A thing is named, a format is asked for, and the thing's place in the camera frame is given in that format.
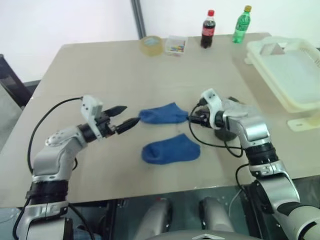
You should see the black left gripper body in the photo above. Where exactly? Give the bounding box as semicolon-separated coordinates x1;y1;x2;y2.
95;111;119;139

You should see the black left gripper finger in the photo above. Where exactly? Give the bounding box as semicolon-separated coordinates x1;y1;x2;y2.
116;117;140;135
104;105;129;117

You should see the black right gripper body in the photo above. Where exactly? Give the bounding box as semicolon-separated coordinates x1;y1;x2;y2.
192;106;213;129

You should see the blue sock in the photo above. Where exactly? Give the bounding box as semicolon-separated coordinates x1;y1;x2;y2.
138;101;190;126
141;133;202;165

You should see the cream plastic basket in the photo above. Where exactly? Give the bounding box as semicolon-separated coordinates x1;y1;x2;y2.
244;35;320;131

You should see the clear tape roll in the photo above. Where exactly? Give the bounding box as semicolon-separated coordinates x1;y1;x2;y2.
139;35;163;58

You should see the clear box with coloured bits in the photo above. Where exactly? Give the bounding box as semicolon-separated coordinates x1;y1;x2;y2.
164;35;189;58

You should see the cola bottle with red cap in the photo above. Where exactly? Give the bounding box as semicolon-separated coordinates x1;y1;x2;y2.
200;9;216;49

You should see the grey rounded robot leg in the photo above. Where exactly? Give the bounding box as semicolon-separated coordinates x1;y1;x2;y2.
134;197;174;240
198;196;236;238

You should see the green bottle with yellow cap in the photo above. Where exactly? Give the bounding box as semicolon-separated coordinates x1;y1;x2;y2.
232;5;253;44

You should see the dark rounded robot torso cover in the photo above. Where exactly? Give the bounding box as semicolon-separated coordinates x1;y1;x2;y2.
146;231;261;240

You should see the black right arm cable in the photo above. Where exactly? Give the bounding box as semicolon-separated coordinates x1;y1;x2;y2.
186;99;245;159

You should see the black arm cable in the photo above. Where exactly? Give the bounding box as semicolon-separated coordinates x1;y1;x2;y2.
26;96;85;175
186;99;245;159

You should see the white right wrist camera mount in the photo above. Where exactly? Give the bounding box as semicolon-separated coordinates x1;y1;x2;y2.
198;88;224;130

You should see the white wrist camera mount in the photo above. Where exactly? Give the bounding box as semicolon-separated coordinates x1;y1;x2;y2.
198;88;224;130
79;94;104;142

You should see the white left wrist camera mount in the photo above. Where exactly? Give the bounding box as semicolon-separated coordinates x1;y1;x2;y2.
79;94;104;142

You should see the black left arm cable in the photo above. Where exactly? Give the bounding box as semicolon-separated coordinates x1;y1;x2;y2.
26;96;85;175

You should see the thin white cable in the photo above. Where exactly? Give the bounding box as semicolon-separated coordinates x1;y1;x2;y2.
228;187;244;216

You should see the dark metal post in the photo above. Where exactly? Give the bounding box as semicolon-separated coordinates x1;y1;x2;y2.
130;0;147;40

